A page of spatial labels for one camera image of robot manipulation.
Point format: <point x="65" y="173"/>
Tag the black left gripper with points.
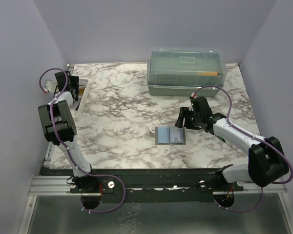
<point x="74" y="83"/>

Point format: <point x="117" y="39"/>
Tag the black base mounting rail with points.
<point x="145" y="185"/>

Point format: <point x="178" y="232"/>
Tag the white plastic card tray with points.
<point x="77" y="106"/>

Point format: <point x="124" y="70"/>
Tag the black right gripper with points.
<point x="183" y="112"/>

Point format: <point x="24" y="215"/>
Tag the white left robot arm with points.
<point x="58" y="124"/>

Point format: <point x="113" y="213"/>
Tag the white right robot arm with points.
<point x="266" y="160"/>

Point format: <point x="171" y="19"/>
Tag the clear lidded storage box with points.
<point x="181" y="71"/>

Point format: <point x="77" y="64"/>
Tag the grey leather card holder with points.
<point x="168" y="135"/>

